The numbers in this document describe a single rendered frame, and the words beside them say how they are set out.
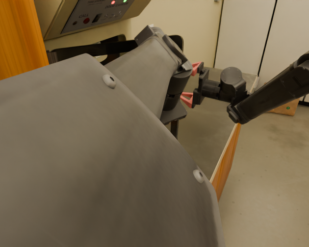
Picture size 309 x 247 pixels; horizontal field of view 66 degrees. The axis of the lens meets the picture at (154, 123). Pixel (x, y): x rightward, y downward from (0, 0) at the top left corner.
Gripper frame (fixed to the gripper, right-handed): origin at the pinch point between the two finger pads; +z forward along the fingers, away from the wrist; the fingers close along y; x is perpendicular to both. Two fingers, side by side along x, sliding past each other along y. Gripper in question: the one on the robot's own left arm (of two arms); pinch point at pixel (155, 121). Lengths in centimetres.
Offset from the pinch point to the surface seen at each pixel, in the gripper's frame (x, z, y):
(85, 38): -9.7, -10.4, -20.4
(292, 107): 241, 153, -23
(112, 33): -1.4, -7.0, -24.5
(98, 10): -7.7, -19.4, -17.4
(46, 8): -17.4, -23.0, -14.7
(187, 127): 29.1, 36.6, -8.2
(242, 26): 233, 124, -138
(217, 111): 51, 40, -12
